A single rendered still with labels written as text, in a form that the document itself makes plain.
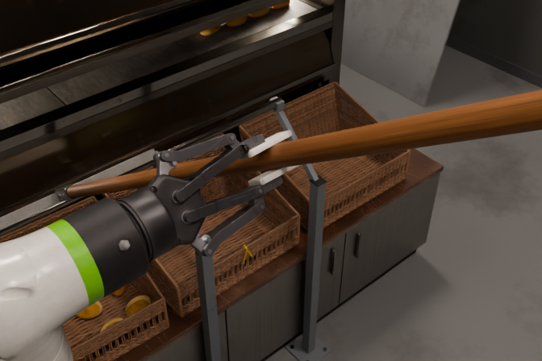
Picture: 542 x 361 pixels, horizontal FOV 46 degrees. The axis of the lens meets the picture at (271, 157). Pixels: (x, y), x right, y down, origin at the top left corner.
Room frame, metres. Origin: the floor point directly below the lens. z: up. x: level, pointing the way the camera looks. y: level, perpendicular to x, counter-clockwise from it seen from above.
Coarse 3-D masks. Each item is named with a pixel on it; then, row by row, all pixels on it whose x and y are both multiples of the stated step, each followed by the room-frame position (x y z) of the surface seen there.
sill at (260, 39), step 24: (288, 24) 2.42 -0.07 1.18; (312, 24) 2.46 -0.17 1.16; (216, 48) 2.21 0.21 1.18; (240, 48) 2.22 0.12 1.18; (168, 72) 2.03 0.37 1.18; (192, 72) 2.07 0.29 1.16; (96, 96) 1.87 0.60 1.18; (120, 96) 1.88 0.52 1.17; (48, 120) 1.73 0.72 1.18; (72, 120) 1.76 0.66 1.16; (0, 144) 1.61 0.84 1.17
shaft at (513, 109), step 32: (512, 96) 0.43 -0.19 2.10; (352, 128) 0.54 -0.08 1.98; (384, 128) 0.50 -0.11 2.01; (416, 128) 0.47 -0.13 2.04; (448, 128) 0.45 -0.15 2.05; (480, 128) 0.42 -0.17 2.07; (512, 128) 0.41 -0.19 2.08; (256, 160) 0.64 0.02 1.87; (288, 160) 0.59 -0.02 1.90; (320, 160) 0.56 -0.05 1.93; (96, 192) 1.04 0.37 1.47
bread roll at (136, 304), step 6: (132, 300) 1.42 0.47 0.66; (138, 300) 1.41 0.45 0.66; (144, 300) 1.42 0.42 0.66; (150, 300) 1.43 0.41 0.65; (126, 306) 1.41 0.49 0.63; (132, 306) 1.40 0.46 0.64; (138, 306) 1.40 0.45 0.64; (144, 306) 1.41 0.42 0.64; (126, 312) 1.40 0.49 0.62; (132, 312) 1.40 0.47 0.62
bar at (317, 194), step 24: (240, 120) 1.74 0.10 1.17; (192, 144) 1.62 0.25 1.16; (144, 168) 1.51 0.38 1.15; (312, 168) 1.72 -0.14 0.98; (312, 192) 1.68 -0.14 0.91; (312, 216) 1.68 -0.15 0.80; (312, 240) 1.67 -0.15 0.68; (312, 264) 1.67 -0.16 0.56; (312, 288) 1.67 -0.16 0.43; (216, 312) 1.38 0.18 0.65; (312, 312) 1.67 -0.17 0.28; (216, 336) 1.37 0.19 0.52; (312, 336) 1.68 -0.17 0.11; (216, 360) 1.37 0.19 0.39; (312, 360) 1.63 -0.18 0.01
